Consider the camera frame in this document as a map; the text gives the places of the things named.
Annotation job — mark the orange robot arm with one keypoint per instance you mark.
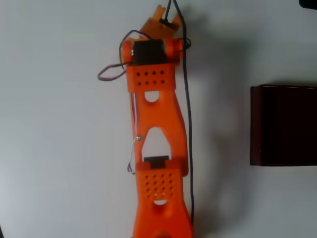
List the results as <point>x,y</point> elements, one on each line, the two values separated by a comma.
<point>158,116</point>

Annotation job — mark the dark red box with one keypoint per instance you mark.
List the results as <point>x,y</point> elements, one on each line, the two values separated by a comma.
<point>287,126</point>

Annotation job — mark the black object at edge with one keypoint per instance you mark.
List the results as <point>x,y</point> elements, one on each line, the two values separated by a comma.
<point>309,3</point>

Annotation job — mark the small black camera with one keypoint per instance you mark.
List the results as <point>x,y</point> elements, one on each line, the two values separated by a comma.
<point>166,22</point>

